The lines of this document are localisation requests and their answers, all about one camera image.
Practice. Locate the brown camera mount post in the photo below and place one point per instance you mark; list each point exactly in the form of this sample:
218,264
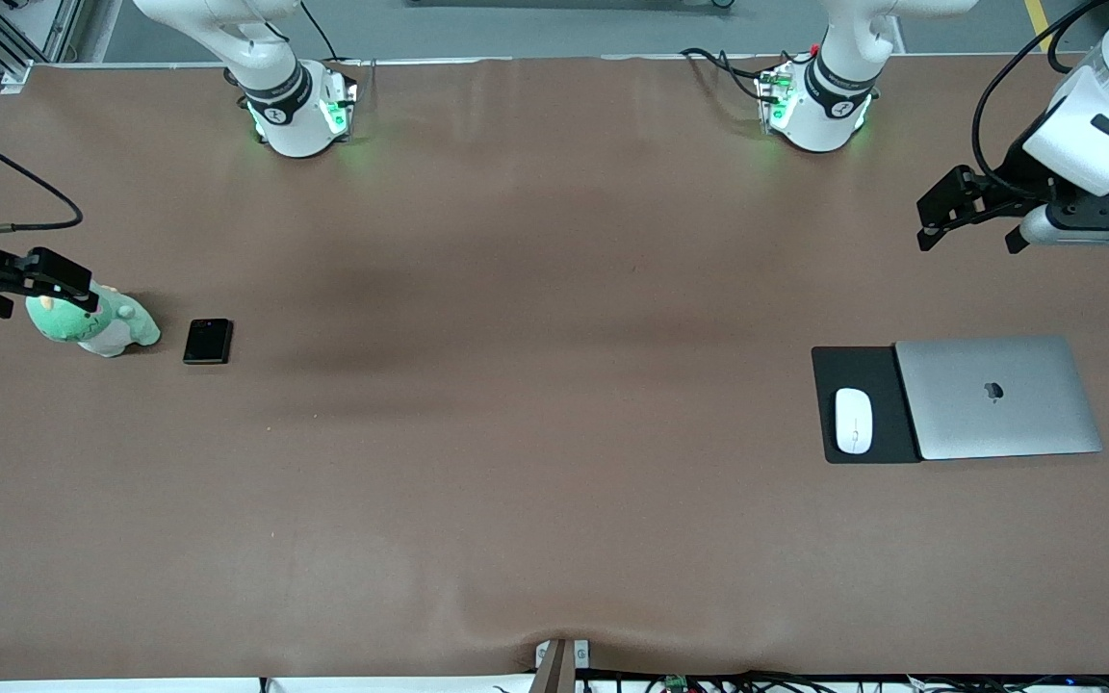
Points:
554,674

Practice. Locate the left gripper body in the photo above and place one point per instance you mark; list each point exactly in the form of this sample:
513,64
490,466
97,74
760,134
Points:
1013,177

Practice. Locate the aluminium frame profile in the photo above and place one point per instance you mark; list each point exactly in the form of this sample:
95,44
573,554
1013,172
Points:
25,29

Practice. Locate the small green circuit board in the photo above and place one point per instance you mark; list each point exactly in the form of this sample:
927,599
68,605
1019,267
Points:
677,684

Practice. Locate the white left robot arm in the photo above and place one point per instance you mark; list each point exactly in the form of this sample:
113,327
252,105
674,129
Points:
834,87

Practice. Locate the white computer mouse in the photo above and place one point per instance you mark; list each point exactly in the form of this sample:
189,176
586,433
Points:
854,421

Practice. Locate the brown table cover sheet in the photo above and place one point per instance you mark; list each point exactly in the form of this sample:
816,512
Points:
554,529

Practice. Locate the black phone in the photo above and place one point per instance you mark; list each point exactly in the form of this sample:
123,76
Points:
208,342

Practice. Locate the silver closed laptop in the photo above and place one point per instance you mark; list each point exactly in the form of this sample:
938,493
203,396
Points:
1026,423

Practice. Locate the green dinosaur plush toy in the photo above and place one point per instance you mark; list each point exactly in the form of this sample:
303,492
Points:
121,327

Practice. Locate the black mouse pad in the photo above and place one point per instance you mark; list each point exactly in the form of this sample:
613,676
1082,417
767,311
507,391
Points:
887,414

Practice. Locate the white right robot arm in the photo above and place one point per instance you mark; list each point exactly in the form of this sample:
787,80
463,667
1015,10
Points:
275,58

